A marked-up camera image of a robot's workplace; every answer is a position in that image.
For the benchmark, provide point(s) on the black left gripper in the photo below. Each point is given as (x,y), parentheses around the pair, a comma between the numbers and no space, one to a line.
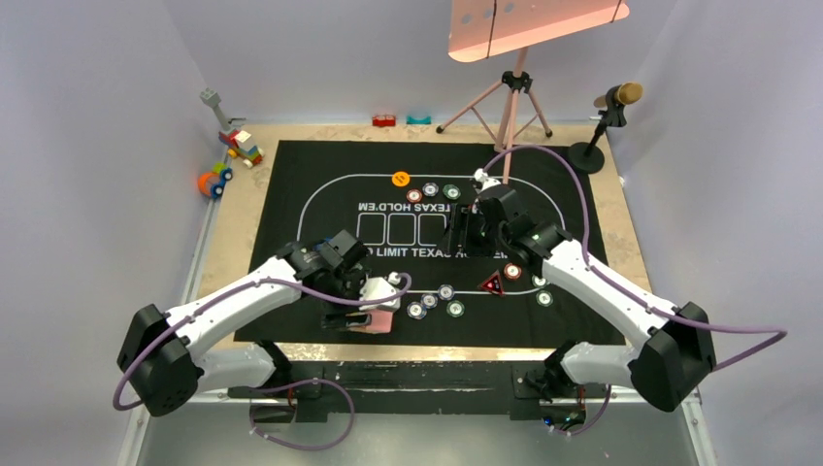
(333,316)

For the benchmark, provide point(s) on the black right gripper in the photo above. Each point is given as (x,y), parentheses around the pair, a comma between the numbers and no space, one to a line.
(463,216)

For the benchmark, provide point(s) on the red playing card box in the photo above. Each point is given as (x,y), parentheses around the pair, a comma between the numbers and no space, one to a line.
(372,322)

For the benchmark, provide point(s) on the red poker chip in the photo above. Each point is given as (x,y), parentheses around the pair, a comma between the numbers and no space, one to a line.
(414,196)
(512,272)

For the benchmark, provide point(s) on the red triangular dealer button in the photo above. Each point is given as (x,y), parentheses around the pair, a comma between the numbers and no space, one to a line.
(493,284)

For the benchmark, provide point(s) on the blue poker chip stack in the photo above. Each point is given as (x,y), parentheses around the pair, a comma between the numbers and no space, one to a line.
(416,310)

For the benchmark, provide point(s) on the green poker chip stack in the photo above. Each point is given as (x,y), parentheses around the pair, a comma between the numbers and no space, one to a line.
(455,308)

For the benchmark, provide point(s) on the orange big blind button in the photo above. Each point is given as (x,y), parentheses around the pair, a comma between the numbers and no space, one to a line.
(400,179)

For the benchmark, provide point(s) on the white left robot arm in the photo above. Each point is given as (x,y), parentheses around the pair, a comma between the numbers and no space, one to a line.
(169,356)

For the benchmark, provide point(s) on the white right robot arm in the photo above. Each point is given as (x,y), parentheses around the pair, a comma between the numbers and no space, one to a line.
(669,349)

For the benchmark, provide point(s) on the black poker felt mat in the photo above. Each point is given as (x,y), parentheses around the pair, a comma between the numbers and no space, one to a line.
(319,188)

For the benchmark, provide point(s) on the teal toy block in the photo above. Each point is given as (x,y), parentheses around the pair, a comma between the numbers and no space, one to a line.
(413,119)

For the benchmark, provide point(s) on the gold microphone on stand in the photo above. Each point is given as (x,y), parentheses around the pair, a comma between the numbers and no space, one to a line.
(588,158)

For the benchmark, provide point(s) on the red toy block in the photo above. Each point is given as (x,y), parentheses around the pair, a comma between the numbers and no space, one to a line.
(384,120)

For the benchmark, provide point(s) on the orange toy wheel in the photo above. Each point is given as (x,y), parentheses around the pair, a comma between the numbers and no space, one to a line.
(212,184)

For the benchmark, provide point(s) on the colourful toy block train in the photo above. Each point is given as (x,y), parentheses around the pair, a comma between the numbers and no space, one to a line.
(240,143)

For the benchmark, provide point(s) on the pink music stand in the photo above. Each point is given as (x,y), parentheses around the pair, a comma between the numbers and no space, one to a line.
(482,29)

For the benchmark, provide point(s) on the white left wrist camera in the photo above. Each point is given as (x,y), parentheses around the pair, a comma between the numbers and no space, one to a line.
(378,295)

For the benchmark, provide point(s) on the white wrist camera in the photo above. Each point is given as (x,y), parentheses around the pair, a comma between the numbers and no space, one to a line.
(481,180)
(378,295)

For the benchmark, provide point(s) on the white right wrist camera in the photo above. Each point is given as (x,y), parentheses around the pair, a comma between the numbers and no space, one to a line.
(481,180)

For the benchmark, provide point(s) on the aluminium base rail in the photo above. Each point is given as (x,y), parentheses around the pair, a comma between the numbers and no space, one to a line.
(405,387)

